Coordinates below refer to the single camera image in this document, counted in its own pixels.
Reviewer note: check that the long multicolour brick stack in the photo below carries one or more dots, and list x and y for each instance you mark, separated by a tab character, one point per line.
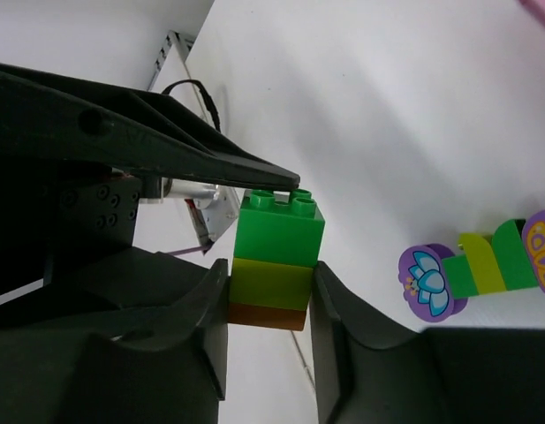
510	259

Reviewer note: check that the green yellow orange brick stack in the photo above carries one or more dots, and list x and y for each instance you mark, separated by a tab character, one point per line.
277	245

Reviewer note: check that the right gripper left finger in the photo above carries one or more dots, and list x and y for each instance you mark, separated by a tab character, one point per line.
138	365

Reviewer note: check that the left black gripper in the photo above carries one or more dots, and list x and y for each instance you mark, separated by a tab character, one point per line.
58	216

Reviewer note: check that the aluminium frame rail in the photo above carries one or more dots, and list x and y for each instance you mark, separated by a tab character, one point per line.
171	57

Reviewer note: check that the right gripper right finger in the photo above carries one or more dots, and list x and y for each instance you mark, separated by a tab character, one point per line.
371	369

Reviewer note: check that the large pink bin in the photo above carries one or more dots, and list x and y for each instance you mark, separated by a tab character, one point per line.
536	8

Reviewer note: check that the purple flower brick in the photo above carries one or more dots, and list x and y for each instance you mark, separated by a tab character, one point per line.
426	288

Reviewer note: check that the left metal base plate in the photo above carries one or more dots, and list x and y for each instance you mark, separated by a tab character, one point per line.
212	208

